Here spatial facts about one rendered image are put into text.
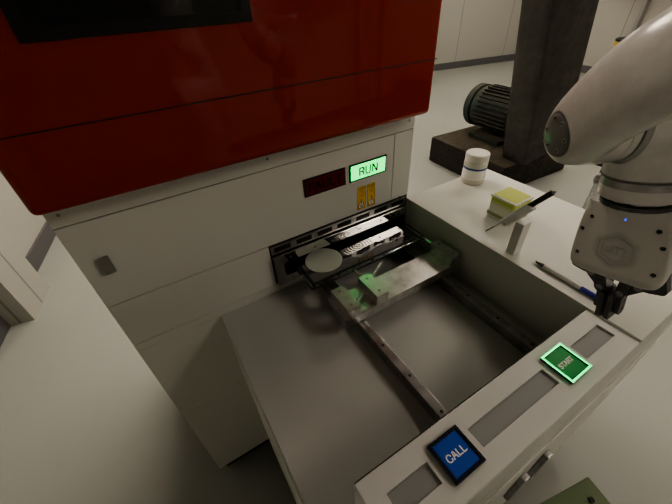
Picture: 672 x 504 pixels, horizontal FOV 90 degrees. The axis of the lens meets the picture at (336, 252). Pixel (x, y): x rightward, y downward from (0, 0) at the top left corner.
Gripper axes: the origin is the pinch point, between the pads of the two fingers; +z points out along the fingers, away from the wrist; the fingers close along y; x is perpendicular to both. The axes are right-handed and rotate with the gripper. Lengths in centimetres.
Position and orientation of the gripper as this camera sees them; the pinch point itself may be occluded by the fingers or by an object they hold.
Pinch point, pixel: (609, 301)
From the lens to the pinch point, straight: 60.8
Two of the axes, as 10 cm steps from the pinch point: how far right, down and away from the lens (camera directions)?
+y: 5.0, 3.4, -7.9
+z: 1.5, 8.7, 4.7
